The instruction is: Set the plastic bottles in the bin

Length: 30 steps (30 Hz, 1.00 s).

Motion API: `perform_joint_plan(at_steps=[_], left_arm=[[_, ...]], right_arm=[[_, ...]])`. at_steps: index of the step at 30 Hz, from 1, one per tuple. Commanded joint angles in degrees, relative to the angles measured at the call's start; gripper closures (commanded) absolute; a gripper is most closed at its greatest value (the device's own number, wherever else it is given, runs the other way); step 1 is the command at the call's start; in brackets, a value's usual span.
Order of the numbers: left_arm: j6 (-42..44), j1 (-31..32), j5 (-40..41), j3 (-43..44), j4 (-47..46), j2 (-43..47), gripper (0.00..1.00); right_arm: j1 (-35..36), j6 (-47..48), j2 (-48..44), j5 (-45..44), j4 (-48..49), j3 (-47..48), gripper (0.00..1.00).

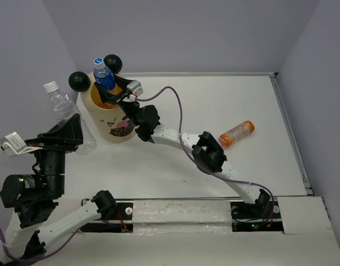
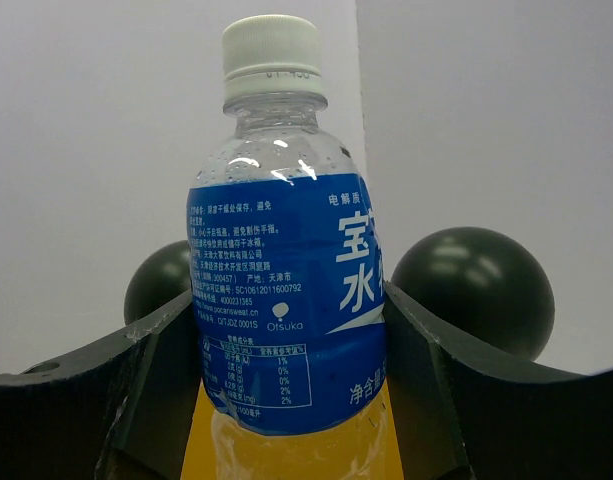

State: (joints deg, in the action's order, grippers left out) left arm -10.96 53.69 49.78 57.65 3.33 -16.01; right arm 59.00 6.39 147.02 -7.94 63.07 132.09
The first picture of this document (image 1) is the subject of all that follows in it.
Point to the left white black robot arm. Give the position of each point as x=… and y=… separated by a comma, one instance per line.
x=34, y=197

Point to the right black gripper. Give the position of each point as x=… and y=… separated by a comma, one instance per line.
x=107, y=97

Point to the clear bottle blue label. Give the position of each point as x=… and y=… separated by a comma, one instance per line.
x=103, y=75

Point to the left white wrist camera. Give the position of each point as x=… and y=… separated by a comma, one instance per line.
x=13, y=145

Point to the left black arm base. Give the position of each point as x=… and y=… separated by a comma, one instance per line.
x=120, y=221

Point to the long orange capped bottle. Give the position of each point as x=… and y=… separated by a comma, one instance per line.
x=237, y=133

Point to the clear bottle white cap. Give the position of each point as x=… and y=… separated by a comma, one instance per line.
x=63, y=107

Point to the cream panda-ear waste bin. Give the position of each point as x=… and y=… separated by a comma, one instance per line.
x=110, y=121

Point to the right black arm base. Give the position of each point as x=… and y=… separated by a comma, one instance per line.
x=245, y=219

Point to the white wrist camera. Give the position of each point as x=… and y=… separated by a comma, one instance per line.
x=135, y=89
x=13, y=145

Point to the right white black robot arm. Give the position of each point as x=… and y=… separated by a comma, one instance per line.
x=202, y=149

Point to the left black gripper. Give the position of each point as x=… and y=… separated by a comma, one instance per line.
x=66, y=136

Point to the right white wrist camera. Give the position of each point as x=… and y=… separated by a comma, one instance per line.
x=135, y=89

